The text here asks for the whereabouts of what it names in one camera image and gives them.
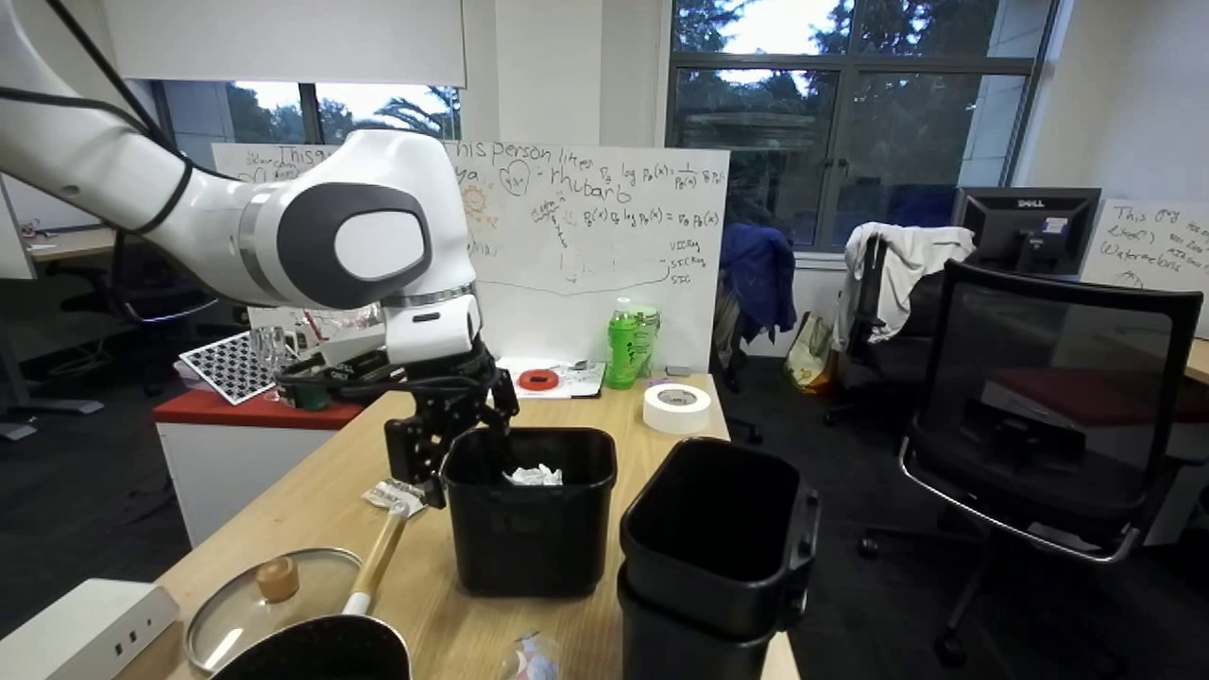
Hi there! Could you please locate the white tape roll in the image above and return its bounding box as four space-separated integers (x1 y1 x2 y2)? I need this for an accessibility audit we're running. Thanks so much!
641 381 715 435

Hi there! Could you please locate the white electrical box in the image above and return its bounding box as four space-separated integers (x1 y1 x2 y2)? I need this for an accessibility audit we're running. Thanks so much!
0 579 179 680

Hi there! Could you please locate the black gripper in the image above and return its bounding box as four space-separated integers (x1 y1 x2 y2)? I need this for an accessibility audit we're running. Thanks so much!
387 338 518 511

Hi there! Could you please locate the white saucepan wooden handle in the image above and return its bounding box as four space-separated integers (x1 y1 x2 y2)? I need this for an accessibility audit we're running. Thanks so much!
212 506 416 680

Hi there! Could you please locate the small white packet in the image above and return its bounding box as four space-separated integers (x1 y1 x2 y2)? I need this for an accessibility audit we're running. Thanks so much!
361 479 422 518

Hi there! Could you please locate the lone black bin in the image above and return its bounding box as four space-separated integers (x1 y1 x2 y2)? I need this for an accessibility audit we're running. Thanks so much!
441 425 617 595

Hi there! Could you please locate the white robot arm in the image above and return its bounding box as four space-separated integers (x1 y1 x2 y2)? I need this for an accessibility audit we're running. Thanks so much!
0 0 518 506

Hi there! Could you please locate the black landfill bin stack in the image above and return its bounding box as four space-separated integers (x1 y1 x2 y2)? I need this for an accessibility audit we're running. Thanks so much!
617 439 821 680

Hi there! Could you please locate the green wipes bottle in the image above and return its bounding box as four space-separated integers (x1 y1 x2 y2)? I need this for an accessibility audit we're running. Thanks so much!
603 297 661 389

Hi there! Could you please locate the whiteboard with drawings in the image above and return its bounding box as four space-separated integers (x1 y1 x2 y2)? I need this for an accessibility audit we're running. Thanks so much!
209 141 733 379

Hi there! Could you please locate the glass pot lid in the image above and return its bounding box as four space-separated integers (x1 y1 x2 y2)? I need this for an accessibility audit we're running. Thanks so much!
184 549 359 676

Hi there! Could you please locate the crumpled white paper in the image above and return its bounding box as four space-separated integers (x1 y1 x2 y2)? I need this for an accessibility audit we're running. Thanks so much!
504 465 562 486

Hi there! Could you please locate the black mesh office chair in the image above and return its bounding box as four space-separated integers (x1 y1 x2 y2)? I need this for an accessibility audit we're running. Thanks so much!
894 261 1203 668

